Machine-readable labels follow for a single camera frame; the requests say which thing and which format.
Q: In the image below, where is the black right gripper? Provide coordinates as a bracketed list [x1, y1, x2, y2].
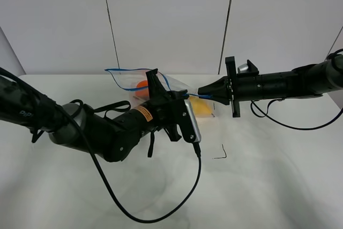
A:
[198, 75, 259, 105]

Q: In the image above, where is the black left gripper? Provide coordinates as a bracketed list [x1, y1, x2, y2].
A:
[144, 69, 188, 142]

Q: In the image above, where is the clear blue-zip file bag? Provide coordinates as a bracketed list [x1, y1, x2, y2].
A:
[104, 68, 218, 119]

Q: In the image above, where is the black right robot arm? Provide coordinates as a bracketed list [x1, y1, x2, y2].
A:
[198, 49, 342, 105]

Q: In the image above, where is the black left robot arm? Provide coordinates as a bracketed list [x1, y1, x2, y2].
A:
[1, 69, 196, 162]

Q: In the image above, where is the orange fruit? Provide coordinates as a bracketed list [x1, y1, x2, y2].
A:
[135, 80, 149, 99]

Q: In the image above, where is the small metal hex key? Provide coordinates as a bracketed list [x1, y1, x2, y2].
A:
[212, 144, 227, 160]

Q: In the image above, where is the black right camera mount plate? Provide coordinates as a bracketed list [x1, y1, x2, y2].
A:
[225, 56, 241, 118]

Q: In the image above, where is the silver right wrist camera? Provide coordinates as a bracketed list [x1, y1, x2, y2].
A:
[237, 60, 259, 74]

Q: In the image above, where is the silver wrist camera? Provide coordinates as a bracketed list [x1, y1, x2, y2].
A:
[237, 60, 259, 74]
[180, 99, 202, 143]

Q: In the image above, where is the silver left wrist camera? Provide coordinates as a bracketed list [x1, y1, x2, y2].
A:
[180, 99, 202, 143]

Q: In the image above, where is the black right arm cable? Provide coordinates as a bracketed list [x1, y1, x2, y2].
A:
[250, 49, 343, 129]

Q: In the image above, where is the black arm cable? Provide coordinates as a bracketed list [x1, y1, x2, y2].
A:
[0, 67, 202, 223]
[250, 49, 343, 129]

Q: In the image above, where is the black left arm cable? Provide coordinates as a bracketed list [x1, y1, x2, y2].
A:
[0, 67, 202, 223]

